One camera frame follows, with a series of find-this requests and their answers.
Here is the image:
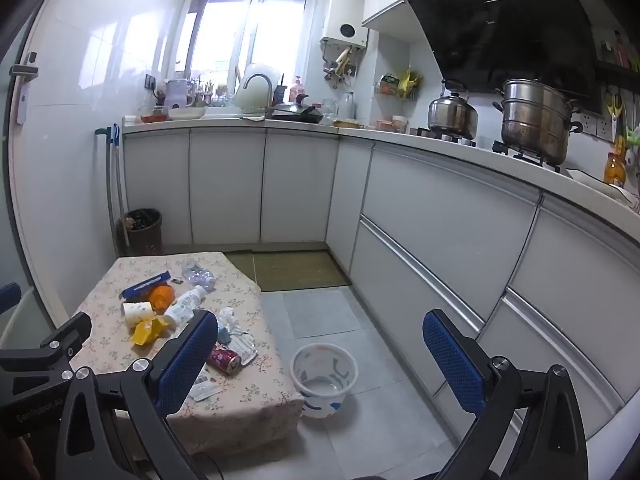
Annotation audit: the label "white water heater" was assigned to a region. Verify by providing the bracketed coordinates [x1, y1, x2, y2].
[320, 0, 370, 51]

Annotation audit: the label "white sink cabinet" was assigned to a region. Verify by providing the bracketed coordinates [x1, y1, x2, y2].
[122, 127, 341, 248]

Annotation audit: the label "red drink can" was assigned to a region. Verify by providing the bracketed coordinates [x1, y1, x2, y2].
[206, 342, 243, 375]

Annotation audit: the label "purple electric kettle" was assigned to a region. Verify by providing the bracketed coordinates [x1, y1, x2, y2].
[164, 78, 195, 109]

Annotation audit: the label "white stove cabinet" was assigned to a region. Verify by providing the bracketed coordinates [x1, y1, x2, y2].
[325, 135, 640, 441]

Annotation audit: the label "wall rack with yellow bags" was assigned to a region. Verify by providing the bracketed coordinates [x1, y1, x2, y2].
[375, 67, 423, 101]

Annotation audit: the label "white wrappers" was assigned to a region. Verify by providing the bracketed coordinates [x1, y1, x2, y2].
[230, 329, 258, 366]

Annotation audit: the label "white sachet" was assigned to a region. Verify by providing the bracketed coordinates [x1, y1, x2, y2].
[192, 372, 223, 402]

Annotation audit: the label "orange oil bottle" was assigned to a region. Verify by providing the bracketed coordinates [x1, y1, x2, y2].
[603, 152, 626, 187]

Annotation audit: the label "door handle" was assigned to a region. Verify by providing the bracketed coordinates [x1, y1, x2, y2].
[10, 52, 40, 125]

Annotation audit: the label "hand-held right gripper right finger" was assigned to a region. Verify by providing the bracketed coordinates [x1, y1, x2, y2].
[422, 309, 591, 480]

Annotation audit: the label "black range hood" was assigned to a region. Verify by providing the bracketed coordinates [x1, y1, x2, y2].
[404, 0, 606, 113]

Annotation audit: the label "yellow wrapper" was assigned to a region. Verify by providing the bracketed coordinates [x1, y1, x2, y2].
[131, 316, 173, 346]

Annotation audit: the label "white paper cup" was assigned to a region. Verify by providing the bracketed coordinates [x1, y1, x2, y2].
[122, 301, 156, 328]

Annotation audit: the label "stainless steel kettle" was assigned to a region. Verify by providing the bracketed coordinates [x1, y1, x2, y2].
[427, 78, 479, 141]

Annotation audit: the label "white plastic bottle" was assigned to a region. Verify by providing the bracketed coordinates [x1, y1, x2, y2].
[162, 285, 207, 326]

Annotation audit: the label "yellow scissors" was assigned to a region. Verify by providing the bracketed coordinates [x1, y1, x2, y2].
[605, 90, 625, 133]

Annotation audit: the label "orange peel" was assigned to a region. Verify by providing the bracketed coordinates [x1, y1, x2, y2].
[148, 285, 176, 313]

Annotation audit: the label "small woven floor mat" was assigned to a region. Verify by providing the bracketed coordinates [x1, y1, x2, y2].
[225, 253, 257, 287]

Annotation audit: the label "large woven floor mat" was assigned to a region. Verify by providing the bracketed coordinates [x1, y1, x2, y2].
[252, 251, 351, 292]

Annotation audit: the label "blue toothpaste box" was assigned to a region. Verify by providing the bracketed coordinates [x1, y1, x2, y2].
[120, 271, 172, 302]

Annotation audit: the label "white patterned waste bin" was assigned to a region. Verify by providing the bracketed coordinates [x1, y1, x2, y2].
[290, 343, 359, 419]

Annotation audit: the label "white tissue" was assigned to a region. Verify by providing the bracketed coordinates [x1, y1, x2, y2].
[216, 306, 242, 333]

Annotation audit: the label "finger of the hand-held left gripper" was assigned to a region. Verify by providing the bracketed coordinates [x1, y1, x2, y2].
[0, 282, 22, 314]
[0, 311, 93, 386]

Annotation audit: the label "floral tablecloth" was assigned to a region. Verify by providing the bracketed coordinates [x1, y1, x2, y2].
[65, 251, 306, 456]

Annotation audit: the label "chrome faucet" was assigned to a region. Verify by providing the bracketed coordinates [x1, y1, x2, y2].
[240, 73, 274, 111]

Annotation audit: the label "window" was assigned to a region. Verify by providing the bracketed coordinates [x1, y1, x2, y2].
[175, 0, 318, 107]

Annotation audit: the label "gas stove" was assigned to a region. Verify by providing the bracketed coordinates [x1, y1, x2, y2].
[410, 127, 563, 167]

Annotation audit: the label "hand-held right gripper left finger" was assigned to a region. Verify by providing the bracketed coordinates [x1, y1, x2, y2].
[55, 308, 219, 480]

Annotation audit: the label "crushed clear plastic bottle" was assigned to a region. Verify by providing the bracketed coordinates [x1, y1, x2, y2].
[180, 258, 217, 292]

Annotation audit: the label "stainless steel steamer pot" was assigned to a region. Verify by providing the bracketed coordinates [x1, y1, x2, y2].
[492, 78, 583, 165]

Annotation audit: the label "black wok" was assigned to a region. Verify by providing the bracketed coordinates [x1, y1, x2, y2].
[271, 94, 325, 124]

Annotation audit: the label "brown trash bin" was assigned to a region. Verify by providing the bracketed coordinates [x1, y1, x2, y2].
[121, 208, 163, 257]

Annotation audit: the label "blue-tipped broom handle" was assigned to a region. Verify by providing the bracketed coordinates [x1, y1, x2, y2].
[111, 123, 132, 248]

